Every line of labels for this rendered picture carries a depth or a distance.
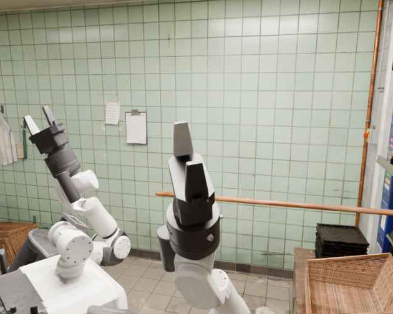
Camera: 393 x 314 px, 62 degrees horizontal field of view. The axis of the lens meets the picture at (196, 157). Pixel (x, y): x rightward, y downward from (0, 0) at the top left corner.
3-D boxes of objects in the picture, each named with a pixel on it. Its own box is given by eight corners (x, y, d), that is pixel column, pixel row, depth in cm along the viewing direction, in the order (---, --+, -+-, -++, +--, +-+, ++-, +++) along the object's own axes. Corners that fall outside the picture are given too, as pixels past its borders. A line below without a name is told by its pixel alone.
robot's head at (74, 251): (65, 278, 69) (62, 240, 67) (50, 260, 77) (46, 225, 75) (95, 268, 74) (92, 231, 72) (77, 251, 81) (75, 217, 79)
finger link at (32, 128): (22, 116, 99) (33, 135, 100) (30, 114, 102) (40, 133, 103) (19, 118, 99) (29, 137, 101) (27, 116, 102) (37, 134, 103)
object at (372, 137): (375, 141, 248) (377, 128, 246) (378, 144, 239) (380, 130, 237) (365, 141, 250) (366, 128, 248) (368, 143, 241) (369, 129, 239)
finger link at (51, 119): (47, 105, 99) (57, 124, 100) (39, 108, 96) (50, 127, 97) (50, 103, 98) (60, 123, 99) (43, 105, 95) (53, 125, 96)
